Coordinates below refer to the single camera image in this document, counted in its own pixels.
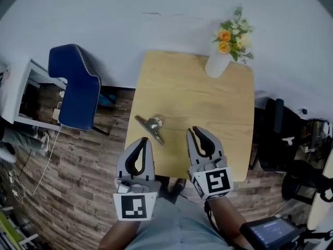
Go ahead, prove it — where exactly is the black office chair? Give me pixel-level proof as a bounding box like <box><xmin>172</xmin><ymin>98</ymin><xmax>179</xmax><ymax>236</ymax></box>
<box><xmin>253</xmin><ymin>97</ymin><xmax>303</xmax><ymax>172</ymax></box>
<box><xmin>281</xmin><ymin>159</ymin><xmax>329</xmax><ymax>206</ymax></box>

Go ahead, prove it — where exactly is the black tablet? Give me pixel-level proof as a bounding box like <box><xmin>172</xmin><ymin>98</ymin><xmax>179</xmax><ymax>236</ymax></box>
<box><xmin>239</xmin><ymin>215</ymin><xmax>305</xmax><ymax>250</ymax></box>

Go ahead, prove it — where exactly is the person's left forearm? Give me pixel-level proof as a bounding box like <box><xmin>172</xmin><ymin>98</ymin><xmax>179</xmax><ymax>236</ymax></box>
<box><xmin>98</xmin><ymin>219</ymin><xmax>142</xmax><ymax>250</ymax></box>

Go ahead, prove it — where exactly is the metal bulldog clip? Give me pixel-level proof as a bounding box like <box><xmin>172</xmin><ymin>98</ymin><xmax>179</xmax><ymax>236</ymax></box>
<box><xmin>134</xmin><ymin>115</ymin><xmax>165</xmax><ymax>146</ymax></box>

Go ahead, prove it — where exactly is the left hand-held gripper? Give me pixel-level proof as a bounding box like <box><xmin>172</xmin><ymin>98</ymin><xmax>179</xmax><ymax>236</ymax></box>
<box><xmin>112</xmin><ymin>137</ymin><xmax>162</xmax><ymax>222</ymax></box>

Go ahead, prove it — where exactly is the white vase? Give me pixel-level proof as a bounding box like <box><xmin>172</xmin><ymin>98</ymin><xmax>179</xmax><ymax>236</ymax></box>
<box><xmin>204</xmin><ymin>53</ymin><xmax>233</xmax><ymax>79</ymax></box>

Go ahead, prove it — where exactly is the blue chair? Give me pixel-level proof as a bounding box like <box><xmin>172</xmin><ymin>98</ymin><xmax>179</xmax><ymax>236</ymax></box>
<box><xmin>48</xmin><ymin>43</ymin><xmax>103</xmax><ymax>132</ymax></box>

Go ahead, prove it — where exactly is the white cable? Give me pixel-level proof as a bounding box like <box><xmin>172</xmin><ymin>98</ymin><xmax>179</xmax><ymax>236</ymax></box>
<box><xmin>30</xmin><ymin>123</ymin><xmax>63</xmax><ymax>197</ymax></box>

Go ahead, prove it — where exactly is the person's brown shoe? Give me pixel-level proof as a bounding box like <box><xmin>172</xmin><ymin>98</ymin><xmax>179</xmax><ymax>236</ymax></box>
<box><xmin>174</xmin><ymin>178</ymin><xmax>188</xmax><ymax>194</ymax></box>

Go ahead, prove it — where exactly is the person's right forearm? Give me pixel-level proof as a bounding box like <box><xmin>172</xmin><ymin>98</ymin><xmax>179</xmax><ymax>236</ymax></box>
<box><xmin>208</xmin><ymin>196</ymin><xmax>248</xmax><ymax>247</ymax></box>

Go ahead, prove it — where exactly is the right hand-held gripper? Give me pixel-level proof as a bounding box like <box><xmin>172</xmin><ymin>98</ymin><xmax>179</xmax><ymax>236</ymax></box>
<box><xmin>186</xmin><ymin>125</ymin><xmax>234</xmax><ymax>201</ymax></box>

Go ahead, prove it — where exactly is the pair of sneakers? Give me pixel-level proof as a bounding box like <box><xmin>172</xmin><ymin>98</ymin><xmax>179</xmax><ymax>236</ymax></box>
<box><xmin>33</xmin><ymin>131</ymin><xmax>50</xmax><ymax>153</ymax></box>

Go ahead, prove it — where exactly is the white cabinet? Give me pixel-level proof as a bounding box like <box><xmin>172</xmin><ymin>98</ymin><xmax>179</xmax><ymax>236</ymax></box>
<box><xmin>0</xmin><ymin>58</ymin><xmax>68</xmax><ymax>132</ymax></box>

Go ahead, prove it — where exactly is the orange and white flower bouquet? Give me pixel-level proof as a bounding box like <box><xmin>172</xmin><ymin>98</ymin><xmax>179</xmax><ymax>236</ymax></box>
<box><xmin>212</xmin><ymin>6</ymin><xmax>254</xmax><ymax>64</ymax></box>

